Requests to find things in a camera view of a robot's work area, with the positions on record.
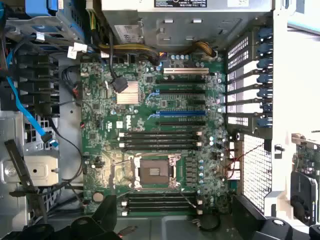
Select metal port connector block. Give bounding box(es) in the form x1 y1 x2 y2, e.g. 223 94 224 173
225 140 243 181

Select light blue flat wire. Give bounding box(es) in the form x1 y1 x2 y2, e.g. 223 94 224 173
5 48 60 149

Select blue card retention clip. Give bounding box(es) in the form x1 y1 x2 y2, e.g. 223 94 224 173
258 26 274 42
256 73 274 85
261 101 274 114
257 43 274 58
256 87 274 99
257 58 274 70
256 117 274 129

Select black coiled wire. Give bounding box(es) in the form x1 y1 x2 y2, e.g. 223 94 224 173
60 64 85 101

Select black plastic drive bracket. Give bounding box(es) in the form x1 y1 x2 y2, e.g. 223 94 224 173
13 52 61 121

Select black-latch RAM slot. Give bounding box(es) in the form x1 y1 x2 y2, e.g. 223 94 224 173
127 192 198 198
124 136 198 142
124 146 198 151
127 204 198 210

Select black wire with plug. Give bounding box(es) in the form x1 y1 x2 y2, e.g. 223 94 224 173
191 213 222 232

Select green motherboard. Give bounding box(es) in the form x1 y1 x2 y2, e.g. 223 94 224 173
79 51 233 217

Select blue expansion slot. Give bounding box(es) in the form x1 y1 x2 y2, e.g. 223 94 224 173
158 110 207 117

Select thin metal locking lever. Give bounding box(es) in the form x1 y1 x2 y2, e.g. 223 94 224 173
109 152 183 167

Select orange power wire bundle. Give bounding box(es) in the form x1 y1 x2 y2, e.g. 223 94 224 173
191 40 217 61

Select black connector with cable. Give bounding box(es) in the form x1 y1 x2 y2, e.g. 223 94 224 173
106 32 130 94

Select graphics card with fan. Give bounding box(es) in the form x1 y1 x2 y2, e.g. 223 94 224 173
290 133 320 226

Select thin dark wire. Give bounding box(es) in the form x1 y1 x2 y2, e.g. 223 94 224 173
178 188 199 209

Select long black expansion slot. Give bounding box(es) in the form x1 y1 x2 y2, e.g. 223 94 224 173
159 89 206 95
156 121 206 127
156 77 206 85

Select round coin cell battery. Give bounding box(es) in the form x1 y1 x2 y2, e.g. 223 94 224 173
92 191 105 203

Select grey metal drive cage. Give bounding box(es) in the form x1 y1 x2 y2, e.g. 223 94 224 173
0 109 62 227

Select white-latch RAM slot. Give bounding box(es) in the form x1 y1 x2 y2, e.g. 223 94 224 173
121 209 203 216
121 198 203 205
118 131 203 138
118 141 203 148

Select silver disk bay frame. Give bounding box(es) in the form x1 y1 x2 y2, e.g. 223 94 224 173
0 9 87 51

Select grey metal latch bracket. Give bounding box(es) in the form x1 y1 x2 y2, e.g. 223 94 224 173
0 155 60 185

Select metal CPU socket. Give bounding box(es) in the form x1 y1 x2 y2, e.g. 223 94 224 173
127 153 182 192

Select grey metal PC case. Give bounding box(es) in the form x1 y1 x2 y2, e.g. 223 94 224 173
0 0 296 240

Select silver finned chipset heatsink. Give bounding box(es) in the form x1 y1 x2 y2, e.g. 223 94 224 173
116 80 140 105

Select thin red wire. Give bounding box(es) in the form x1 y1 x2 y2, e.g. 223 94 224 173
223 142 266 182

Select silver power supply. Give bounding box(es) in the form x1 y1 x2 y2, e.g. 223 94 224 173
101 0 274 55

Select white expansion slot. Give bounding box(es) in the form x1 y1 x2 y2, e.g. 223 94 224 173
163 67 210 76

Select black metal strut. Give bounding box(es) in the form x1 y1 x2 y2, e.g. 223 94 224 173
3 139 48 225

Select blue drive caddy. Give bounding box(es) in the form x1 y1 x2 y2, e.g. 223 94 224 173
24 0 60 18

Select yellow black power wires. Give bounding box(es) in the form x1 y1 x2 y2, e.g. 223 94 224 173
86 7 161 67

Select long thin black wire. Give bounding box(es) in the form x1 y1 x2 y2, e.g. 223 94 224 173
48 117 85 182

